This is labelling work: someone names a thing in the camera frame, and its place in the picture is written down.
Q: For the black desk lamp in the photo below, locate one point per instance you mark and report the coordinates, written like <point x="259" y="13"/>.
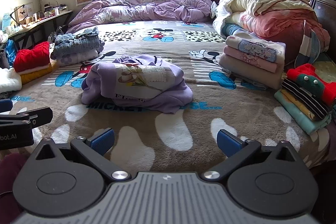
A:
<point x="17" y="12"/>

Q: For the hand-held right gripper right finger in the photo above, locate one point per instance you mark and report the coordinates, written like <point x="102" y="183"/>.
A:
<point x="228" y="144"/>

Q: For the pink quilt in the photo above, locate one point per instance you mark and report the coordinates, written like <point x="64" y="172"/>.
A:
<point x="278" y="24"/>

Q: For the dark wooden bed headboard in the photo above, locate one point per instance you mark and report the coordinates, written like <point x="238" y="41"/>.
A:
<point x="323" y="11"/>

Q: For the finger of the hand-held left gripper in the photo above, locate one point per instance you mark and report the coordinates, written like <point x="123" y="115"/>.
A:
<point x="5" y="105"/>
<point x="36" y="115"/>

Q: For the person's maroon clothing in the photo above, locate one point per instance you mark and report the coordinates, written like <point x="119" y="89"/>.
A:
<point x="11" y="176"/>

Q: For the beige folded garment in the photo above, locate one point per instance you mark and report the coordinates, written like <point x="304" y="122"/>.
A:
<point x="252" y="77"/>

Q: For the black clothes pile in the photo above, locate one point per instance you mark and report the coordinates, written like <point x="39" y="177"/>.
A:
<point x="57" y="32"/>

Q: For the black striped shirt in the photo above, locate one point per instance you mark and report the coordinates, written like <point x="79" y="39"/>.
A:
<point x="304" y="98"/>

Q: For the light blue packet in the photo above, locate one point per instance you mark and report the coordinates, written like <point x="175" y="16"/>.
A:
<point x="6" y="20"/>

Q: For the dark desk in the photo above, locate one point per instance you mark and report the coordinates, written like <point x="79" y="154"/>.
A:
<point x="44" y="19"/>

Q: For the yellow printed garment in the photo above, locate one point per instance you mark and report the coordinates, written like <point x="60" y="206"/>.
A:
<point x="296" y="104"/>

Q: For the white fleece garment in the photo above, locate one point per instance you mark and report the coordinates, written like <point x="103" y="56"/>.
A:
<point x="9" y="81"/>

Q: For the pink folded garment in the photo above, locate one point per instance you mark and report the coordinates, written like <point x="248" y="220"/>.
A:
<point x="246" y="60"/>

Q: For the red knit sweater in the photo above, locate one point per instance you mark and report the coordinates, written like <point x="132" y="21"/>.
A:
<point x="32" y="56"/>

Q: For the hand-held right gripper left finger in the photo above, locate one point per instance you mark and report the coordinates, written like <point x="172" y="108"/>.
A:
<point x="102" y="141"/>

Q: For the red green knit garment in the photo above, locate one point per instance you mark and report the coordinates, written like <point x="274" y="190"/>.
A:
<point x="309" y="82"/>

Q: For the denim jeans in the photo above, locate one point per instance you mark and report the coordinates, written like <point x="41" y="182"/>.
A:
<point x="78" y="43"/>

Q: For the teal folded garment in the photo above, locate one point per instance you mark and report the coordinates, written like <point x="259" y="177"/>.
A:
<point x="302" y="119"/>

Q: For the mustard knit garment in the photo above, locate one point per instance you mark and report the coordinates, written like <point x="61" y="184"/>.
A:
<point x="36" y="75"/>

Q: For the blue plastic bag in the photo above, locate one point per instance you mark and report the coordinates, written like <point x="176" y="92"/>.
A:
<point x="11" y="52"/>

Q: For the cream printed folded sweatshirt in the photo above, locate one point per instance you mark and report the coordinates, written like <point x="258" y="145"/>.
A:
<point x="257" y="49"/>

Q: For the purple sweatshirt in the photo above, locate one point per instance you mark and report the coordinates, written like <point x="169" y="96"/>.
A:
<point x="136" y="82"/>

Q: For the clutter of small desk items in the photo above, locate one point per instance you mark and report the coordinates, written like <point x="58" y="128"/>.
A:
<point x="51" y="11"/>

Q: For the purple duvet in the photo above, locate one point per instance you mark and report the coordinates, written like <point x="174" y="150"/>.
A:
<point x="147" y="10"/>

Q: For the white picture board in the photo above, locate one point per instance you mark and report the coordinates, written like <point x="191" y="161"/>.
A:
<point x="27" y="10"/>

